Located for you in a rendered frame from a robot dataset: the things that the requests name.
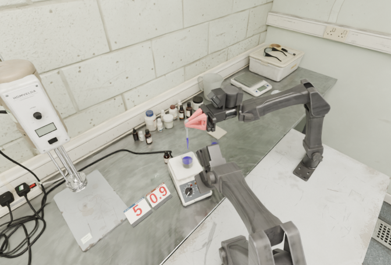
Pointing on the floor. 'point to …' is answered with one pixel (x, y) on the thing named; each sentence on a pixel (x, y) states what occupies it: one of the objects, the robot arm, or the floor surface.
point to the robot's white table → (301, 207)
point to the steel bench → (266, 140)
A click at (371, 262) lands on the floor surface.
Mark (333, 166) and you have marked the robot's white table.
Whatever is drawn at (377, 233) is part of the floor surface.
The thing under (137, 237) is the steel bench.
